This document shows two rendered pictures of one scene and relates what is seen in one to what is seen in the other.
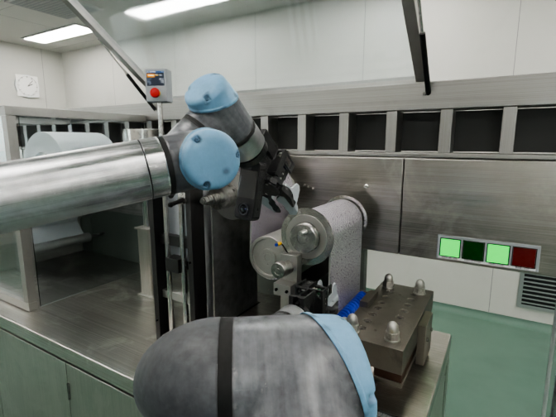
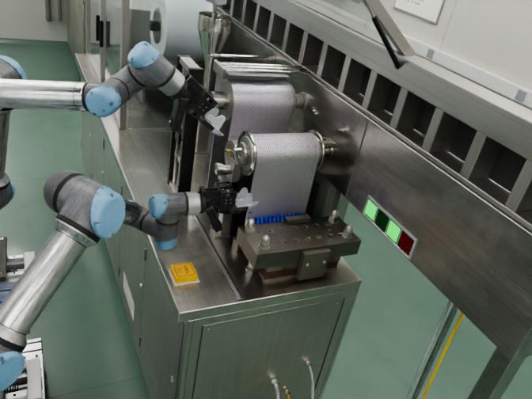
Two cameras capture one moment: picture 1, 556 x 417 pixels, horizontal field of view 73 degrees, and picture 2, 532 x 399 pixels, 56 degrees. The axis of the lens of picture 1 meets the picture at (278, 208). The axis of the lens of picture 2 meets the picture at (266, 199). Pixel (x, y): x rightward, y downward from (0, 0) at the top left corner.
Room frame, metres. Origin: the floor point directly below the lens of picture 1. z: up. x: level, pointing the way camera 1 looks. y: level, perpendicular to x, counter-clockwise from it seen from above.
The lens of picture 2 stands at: (-0.33, -0.88, 1.96)
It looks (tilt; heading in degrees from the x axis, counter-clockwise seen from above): 30 degrees down; 29
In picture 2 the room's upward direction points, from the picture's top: 11 degrees clockwise
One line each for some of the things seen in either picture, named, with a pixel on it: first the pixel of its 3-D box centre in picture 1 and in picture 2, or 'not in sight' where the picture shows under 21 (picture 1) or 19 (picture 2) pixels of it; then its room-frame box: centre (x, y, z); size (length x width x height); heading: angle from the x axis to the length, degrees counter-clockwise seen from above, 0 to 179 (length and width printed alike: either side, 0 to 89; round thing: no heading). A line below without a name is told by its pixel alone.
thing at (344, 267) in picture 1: (345, 277); (280, 195); (1.01, -0.19, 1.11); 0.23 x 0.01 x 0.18; 149
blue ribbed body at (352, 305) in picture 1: (352, 308); (278, 219); (1.00, -0.21, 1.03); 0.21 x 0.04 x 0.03; 149
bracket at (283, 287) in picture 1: (287, 312); (224, 199); (0.92, -0.02, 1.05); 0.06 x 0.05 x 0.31; 149
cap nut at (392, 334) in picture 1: (392, 330); (265, 241); (0.82, -0.27, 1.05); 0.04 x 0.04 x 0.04
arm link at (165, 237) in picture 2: not in sight; (162, 229); (0.67, 0.03, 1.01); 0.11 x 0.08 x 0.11; 95
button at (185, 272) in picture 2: not in sight; (184, 272); (0.65, -0.09, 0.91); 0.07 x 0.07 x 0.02; 59
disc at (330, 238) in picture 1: (306, 236); (245, 153); (0.93, -0.07, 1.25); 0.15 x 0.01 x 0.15; 59
